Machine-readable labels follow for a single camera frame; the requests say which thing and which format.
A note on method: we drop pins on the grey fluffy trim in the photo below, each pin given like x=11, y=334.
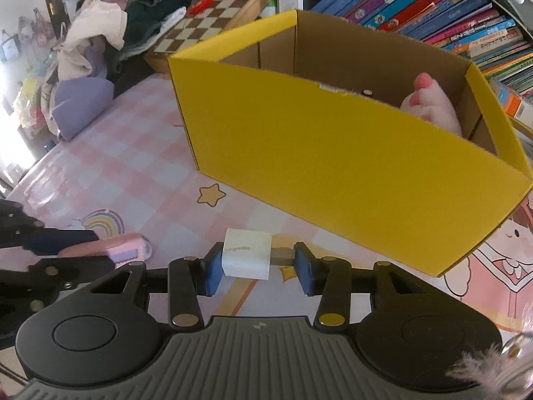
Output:
x=487, y=371

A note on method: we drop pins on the wooden chessboard box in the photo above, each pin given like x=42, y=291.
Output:
x=216, y=12

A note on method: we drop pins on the pink plush pig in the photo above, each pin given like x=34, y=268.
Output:
x=433, y=112

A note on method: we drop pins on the pink checkered desktop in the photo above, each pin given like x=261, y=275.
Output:
x=125, y=166

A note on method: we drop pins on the purple garment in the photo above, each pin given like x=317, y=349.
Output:
x=79, y=100

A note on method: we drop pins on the row of colourful books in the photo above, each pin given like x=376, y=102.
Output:
x=437, y=8

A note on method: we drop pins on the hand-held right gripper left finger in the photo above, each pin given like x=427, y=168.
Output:
x=212, y=271

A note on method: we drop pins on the white charger block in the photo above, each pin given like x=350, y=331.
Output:
x=245, y=254

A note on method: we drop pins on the yellow cardboard box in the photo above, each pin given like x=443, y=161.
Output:
x=333, y=166

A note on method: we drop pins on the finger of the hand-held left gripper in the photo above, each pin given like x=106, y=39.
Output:
x=62, y=239
x=75, y=268

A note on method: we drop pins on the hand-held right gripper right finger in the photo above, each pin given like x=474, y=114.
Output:
x=306, y=271

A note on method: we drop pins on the pile of clothes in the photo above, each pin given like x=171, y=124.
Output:
x=104, y=21

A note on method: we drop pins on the orange and white small box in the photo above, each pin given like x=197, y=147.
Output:
x=512, y=104

